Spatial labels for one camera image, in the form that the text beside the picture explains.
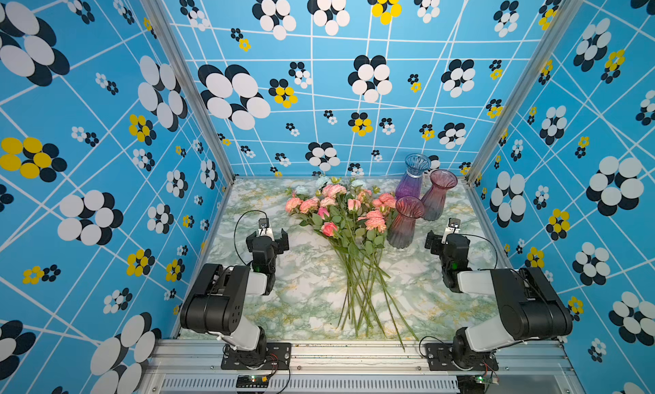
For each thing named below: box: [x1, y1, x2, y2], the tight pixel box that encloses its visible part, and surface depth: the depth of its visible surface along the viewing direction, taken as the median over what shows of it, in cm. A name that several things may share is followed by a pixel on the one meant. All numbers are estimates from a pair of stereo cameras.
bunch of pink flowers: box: [284, 175, 418, 352], surface depth 93 cm
